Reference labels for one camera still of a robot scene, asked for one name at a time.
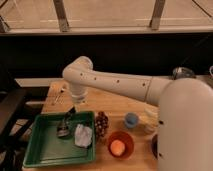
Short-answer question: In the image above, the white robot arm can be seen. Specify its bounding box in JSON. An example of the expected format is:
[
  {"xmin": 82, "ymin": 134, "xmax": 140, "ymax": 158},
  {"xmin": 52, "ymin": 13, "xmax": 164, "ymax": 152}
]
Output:
[{"xmin": 62, "ymin": 56, "xmax": 213, "ymax": 171}]

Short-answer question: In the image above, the small blue cup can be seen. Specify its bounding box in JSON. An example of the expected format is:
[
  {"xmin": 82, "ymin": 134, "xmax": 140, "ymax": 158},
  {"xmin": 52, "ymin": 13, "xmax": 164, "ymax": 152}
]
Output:
[{"xmin": 124, "ymin": 113, "xmax": 139, "ymax": 128}]

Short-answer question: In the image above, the brown pine cone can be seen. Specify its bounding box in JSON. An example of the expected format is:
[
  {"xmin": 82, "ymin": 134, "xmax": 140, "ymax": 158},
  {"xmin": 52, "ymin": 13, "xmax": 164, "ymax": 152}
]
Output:
[{"xmin": 95, "ymin": 111, "xmax": 109, "ymax": 138}]

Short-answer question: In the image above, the green plastic tray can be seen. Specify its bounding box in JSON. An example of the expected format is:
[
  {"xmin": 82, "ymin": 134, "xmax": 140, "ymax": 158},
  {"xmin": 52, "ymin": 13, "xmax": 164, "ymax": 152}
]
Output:
[{"xmin": 23, "ymin": 111, "xmax": 96, "ymax": 168}]

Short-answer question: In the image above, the silver metal bowl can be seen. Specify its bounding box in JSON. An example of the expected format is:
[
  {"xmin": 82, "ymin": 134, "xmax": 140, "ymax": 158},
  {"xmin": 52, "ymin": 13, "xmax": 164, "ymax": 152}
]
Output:
[{"xmin": 173, "ymin": 67, "xmax": 196, "ymax": 80}]

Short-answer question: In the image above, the peach fruit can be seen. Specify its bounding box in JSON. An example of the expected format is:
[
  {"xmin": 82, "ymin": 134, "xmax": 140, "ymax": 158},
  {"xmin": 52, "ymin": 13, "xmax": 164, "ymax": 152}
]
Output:
[{"xmin": 110, "ymin": 140, "xmax": 125, "ymax": 156}]

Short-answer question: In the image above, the white cloth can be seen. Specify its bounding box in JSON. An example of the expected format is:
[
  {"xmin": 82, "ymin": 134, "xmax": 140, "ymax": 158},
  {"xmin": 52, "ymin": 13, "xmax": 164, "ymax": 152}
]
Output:
[{"xmin": 74, "ymin": 124, "xmax": 93, "ymax": 148}]

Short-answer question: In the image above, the dark brown bowl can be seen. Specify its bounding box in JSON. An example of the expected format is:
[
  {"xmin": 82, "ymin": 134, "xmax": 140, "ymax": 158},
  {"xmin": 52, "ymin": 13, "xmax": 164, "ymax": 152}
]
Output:
[{"xmin": 151, "ymin": 134, "xmax": 158, "ymax": 158}]

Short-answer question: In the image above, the orange bowl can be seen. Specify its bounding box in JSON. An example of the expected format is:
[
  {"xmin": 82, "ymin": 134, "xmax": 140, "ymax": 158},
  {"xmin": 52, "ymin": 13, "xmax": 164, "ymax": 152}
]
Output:
[{"xmin": 107, "ymin": 131, "xmax": 134, "ymax": 159}]

